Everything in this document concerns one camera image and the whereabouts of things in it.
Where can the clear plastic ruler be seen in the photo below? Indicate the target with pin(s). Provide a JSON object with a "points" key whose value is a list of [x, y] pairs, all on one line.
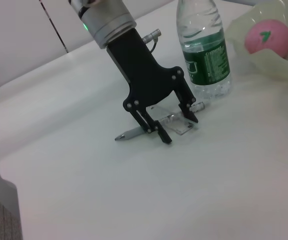
{"points": [[181, 127]]}

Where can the pink toy peach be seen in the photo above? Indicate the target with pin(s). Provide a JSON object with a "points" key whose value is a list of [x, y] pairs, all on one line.
{"points": [[267, 37]]}

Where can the clear green-label water bottle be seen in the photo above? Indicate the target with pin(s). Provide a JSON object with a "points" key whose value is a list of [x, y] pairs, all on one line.
{"points": [[204, 62]]}

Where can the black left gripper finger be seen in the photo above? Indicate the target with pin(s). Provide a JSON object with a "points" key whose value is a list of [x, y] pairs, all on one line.
{"points": [[186, 100], [146, 120]]}

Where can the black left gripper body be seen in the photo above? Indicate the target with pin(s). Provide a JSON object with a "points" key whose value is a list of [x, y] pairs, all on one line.
{"points": [[143, 77]]}

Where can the silver ballpoint pen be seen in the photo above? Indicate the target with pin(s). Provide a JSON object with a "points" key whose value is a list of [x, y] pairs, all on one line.
{"points": [[131, 132]]}

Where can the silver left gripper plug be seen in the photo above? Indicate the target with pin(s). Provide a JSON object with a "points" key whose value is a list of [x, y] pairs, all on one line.
{"points": [[151, 35]]}

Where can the translucent green plastic bowl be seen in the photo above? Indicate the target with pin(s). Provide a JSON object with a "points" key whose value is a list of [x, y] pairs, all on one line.
{"points": [[266, 65]]}

